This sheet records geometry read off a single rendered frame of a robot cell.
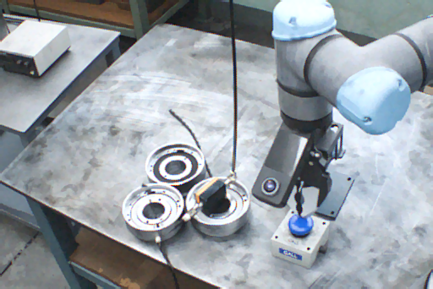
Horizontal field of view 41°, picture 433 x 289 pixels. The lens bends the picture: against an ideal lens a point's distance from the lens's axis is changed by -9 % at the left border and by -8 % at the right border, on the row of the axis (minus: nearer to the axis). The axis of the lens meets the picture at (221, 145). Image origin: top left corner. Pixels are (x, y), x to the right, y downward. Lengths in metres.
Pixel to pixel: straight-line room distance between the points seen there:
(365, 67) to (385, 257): 0.42
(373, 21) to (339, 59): 1.99
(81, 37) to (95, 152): 0.66
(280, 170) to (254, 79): 0.55
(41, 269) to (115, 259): 0.79
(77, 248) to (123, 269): 0.13
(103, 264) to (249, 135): 0.43
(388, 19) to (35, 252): 1.70
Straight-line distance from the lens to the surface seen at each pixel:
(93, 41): 1.79
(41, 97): 1.64
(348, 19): 2.72
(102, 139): 1.25
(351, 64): 0.67
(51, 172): 1.22
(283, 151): 0.81
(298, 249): 0.96
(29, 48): 1.71
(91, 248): 1.40
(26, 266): 2.16
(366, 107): 0.65
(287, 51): 0.73
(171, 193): 1.08
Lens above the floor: 1.61
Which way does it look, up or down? 43 degrees down
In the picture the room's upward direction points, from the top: 8 degrees counter-clockwise
